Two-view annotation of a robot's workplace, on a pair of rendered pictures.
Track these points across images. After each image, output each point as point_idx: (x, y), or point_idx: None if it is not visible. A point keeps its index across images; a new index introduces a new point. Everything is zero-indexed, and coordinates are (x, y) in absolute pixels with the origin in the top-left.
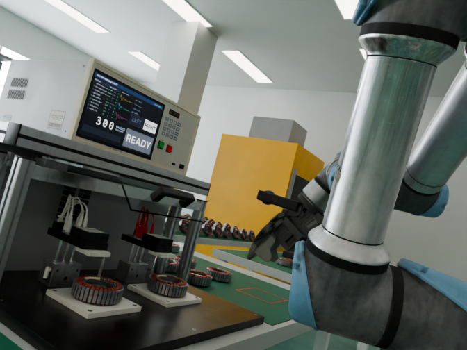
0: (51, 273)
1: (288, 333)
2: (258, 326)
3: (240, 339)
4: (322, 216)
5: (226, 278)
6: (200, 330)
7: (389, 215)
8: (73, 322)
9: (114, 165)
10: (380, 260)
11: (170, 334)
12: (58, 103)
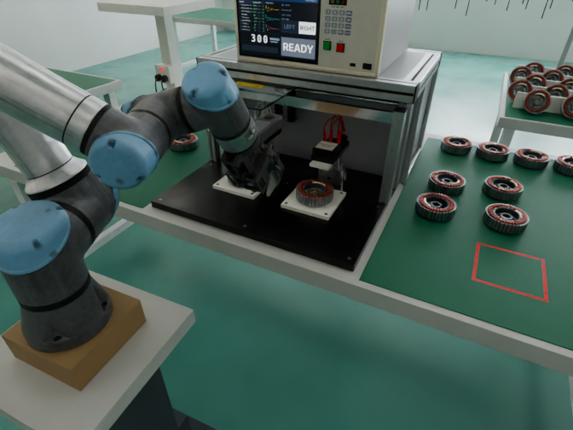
0: None
1: (395, 308)
2: (337, 269)
3: (275, 257)
4: (222, 156)
5: (498, 225)
6: (246, 229)
7: (11, 159)
8: (202, 186)
9: (267, 77)
10: (25, 188)
11: (221, 217)
12: None
